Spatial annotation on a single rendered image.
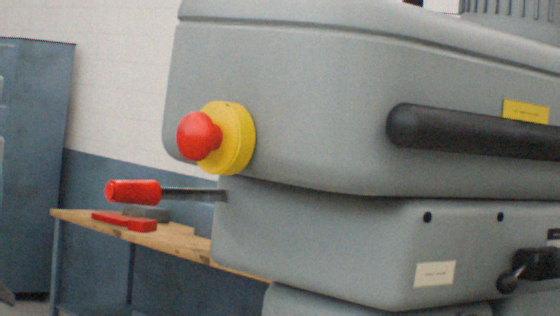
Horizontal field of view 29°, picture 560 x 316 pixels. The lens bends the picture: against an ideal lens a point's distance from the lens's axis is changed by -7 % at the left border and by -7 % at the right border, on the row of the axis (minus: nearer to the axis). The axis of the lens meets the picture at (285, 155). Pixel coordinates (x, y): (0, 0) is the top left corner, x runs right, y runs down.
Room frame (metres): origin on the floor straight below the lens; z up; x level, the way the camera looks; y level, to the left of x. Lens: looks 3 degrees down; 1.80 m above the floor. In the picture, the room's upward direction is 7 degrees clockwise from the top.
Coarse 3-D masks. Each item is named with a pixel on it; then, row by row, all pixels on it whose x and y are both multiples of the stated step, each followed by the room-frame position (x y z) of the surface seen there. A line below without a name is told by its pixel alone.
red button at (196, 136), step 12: (192, 120) 0.91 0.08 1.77; (204, 120) 0.91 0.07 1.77; (180, 132) 0.92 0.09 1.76; (192, 132) 0.91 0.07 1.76; (204, 132) 0.91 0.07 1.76; (216, 132) 0.93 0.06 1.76; (180, 144) 0.92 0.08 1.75; (192, 144) 0.91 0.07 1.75; (204, 144) 0.91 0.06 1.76; (216, 144) 0.93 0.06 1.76; (192, 156) 0.91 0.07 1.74; (204, 156) 0.91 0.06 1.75
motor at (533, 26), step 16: (464, 0) 1.28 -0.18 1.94; (480, 0) 1.24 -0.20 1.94; (496, 0) 1.22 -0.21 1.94; (512, 0) 1.21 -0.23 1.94; (528, 0) 1.20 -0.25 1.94; (544, 0) 1.20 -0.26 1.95; (464, 16) 1.27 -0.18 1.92; (480, 16) 1.24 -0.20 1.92; (496, 16) 1.22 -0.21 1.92; (512, 16) 1.21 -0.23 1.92; (528, 16) 1.20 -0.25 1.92; (544, 16) 1.20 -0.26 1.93; (512, 32) 1.21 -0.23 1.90; (528, 32) 1.20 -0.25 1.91; (544, 32) 1.19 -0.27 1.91
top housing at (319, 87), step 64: (192, 0) 1.01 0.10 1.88; (256, 0) 0.95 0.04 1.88; (320, 0) 0.90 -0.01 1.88; (384, 0) 0.90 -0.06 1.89; (192, 64) 0.99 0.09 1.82; (256, 64) 0.94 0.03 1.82; (320, 64) 0.90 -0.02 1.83; (384, 64) 0.89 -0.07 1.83; (448, 64) 0.94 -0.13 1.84; (512, 64) 1.03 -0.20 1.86; (256, 128) 0.93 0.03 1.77; (320, 128) 0.89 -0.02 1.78; (384, 128) 0.90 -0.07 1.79; (384, 192) 0.91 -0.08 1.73; (448, 192) 0.97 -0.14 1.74; (512, 192) 1.05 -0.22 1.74
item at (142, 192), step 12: (132, 180) 1.01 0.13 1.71; (144, 180) 1.02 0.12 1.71; (108, 192) 0.99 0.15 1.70; (120, 192) 0.99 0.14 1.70; (132, 192) 0.99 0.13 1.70; (144, 192) 1.00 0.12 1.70; (156, 192) 1.01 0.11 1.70; (168, 192) 1.03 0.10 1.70; (180, 192) 1.04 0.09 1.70; (192, 192) 1.05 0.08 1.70; (204, 192) 1.06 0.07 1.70; (216, 192) 1.08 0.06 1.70; (228, 192) 1.08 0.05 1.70; (144, 204) 1.01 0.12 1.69; (156, 204) 1.02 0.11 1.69
